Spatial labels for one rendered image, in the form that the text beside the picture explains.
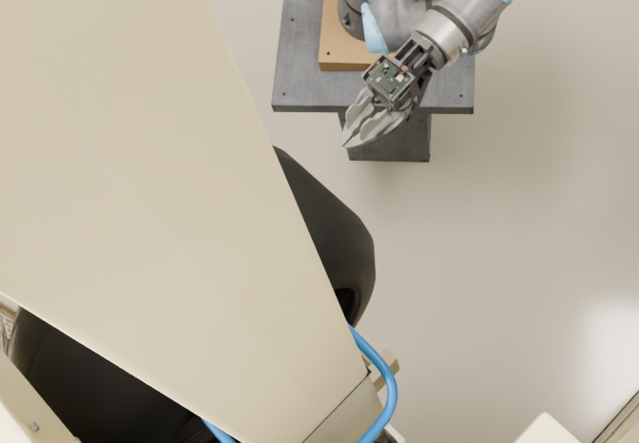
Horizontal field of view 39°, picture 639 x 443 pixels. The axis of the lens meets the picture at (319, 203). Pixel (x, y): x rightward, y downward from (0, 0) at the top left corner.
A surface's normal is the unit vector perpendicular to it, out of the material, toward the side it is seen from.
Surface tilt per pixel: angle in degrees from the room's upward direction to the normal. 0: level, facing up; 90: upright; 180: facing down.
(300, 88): 0
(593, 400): 0
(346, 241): 67
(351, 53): 4
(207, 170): 90
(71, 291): 90
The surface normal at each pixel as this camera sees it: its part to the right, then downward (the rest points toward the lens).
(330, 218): 0.66, -0.58
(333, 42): -0.09, -0.33
